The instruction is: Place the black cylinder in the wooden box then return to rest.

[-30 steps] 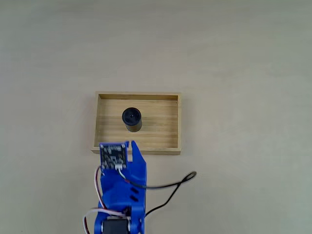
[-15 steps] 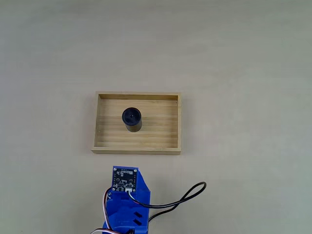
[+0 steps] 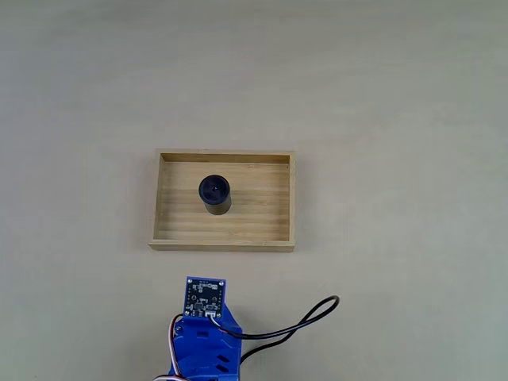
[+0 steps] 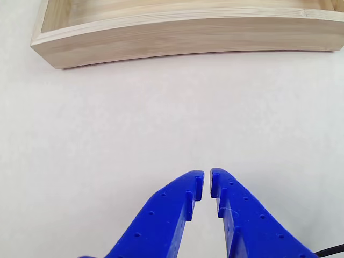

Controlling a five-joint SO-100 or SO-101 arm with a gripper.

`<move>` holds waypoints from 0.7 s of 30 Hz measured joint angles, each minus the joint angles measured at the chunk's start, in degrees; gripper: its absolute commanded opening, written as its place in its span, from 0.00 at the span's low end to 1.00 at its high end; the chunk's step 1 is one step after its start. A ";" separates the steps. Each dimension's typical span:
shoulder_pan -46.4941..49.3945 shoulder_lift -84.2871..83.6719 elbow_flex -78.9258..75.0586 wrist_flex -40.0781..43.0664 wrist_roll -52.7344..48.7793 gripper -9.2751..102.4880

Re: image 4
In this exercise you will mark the wooden box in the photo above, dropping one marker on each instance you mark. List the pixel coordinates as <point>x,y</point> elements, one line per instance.
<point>174,37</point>

